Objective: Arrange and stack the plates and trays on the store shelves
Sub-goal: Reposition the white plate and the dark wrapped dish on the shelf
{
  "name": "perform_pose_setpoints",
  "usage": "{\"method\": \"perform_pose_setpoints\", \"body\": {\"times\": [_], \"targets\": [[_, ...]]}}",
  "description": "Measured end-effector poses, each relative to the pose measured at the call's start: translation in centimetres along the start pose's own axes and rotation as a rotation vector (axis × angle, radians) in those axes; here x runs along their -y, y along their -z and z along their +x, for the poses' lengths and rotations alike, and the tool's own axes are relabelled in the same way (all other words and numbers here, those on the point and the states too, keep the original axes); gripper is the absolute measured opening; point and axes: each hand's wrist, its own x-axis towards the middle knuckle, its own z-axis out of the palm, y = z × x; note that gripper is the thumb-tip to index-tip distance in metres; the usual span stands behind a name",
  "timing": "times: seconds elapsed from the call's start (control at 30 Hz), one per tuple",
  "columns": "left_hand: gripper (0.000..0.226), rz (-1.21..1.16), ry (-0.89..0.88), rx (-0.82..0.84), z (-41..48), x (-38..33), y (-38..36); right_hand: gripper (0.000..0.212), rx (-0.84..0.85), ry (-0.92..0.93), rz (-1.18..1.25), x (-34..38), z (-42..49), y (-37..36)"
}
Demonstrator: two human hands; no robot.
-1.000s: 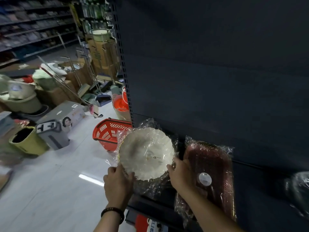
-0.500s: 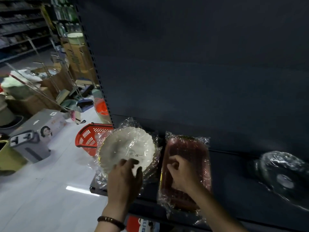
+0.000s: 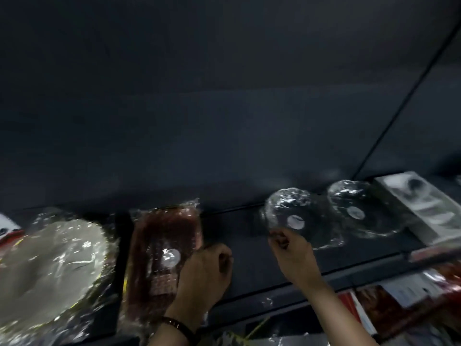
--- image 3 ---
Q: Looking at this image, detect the person's right hand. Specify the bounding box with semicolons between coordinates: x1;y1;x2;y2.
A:
268;228;324;292

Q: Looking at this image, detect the person's left hand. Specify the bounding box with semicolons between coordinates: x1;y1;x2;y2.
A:
168;244;234;333

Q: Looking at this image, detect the dark metal shelf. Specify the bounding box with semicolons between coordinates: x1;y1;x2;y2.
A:
0;0;461;346

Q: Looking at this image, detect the rose pink rectangular tray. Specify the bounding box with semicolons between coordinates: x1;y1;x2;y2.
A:
121;199;206;335

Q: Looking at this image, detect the white scalloped bowl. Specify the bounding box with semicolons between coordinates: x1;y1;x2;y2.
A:
0;212;118;335

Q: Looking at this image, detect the person's left forearm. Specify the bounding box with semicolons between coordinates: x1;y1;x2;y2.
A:
148;326;195;346

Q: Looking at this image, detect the person's right forearm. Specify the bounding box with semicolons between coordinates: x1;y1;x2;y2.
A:
306;279;379;346

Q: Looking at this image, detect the dark brown gift box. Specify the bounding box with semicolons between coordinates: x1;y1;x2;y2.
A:
356;283;433;339

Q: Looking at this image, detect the white paper card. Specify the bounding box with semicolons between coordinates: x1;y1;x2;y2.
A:
381;273;446;309

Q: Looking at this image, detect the white bowl set box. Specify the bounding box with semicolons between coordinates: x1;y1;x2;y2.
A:
373;171;461;247

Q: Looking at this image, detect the black beaded bracelet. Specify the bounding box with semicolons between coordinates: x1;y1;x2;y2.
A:
160;316;197;343

